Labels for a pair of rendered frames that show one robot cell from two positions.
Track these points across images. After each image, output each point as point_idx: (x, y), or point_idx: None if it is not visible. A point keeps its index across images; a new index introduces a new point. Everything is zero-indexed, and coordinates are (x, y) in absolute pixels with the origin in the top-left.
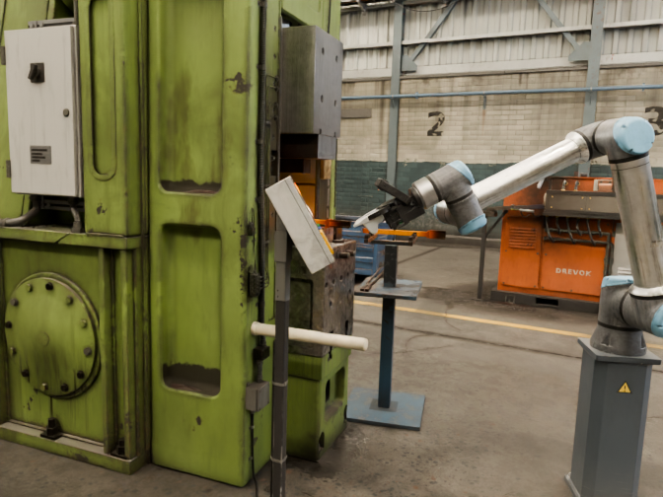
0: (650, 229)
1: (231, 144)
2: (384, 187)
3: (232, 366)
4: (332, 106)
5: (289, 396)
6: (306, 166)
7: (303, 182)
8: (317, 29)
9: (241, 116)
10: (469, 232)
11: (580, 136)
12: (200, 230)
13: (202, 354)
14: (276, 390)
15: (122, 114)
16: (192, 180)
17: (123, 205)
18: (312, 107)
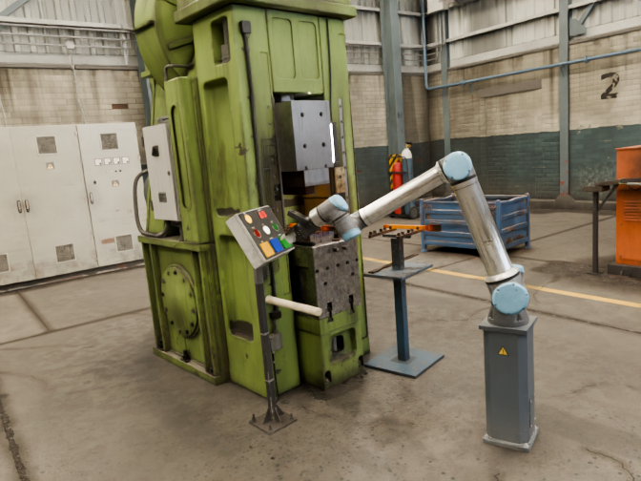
0: (481, 232)
1: (240, 186)
2: (291, 216)
3: (257, 323)
4: (320, 147)
5: (306, 345)
6: (309, 189)
7: (324, 197)
8: (292, 102)
9: (243, 169)
10: (345, 240)
11: (438, 165)
12: None
13: (248, 315)
14: (261, 338)
15: (190, 173)
16: (232, 208)
17: (196, 225)
18: (295, 155)
